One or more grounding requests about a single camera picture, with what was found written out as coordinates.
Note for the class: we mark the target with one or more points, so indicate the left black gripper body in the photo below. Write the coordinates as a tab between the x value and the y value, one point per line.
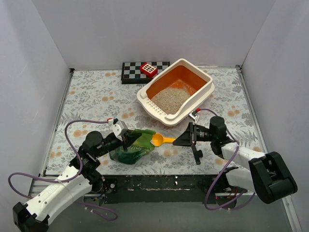
125	139

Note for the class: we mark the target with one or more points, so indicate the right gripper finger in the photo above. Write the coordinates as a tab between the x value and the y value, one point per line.
186	136
182	142

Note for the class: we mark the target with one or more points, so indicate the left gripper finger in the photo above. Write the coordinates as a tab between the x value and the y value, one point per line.
132	134
128	141

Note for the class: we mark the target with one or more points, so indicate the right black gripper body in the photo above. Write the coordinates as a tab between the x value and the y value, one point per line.
193	135

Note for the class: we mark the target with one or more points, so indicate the green litter bag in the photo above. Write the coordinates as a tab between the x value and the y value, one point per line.
141	147

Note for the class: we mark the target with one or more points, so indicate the black bag clip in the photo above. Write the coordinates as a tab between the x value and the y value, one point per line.
197	154

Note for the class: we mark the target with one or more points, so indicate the yellow plastic scoop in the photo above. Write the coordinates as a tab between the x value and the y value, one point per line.
158	140

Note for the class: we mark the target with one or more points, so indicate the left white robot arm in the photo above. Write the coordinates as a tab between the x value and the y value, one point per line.
79	178

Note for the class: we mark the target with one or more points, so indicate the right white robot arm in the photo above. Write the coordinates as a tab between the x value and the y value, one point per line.
265	174

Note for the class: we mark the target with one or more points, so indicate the cat litter pile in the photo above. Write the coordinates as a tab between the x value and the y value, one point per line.
170	99

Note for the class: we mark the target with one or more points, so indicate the white orange litter box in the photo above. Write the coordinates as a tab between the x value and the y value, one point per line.
181	74

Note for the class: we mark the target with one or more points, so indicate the floral tablecloth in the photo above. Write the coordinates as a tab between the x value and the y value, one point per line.
95	96

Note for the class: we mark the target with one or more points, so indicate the black white checkerboard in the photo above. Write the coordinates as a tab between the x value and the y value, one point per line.
131	73

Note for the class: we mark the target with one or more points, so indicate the red white grid block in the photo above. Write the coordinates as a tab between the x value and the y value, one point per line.
148	69

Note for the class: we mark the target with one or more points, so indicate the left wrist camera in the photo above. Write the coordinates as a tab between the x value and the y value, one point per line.
118	127

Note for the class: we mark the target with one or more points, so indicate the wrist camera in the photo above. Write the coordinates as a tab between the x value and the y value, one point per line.
118	127
194	116

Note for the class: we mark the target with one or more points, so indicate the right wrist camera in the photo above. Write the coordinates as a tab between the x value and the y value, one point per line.
194	116

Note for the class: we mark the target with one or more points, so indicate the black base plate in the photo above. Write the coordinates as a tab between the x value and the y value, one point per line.
152	188

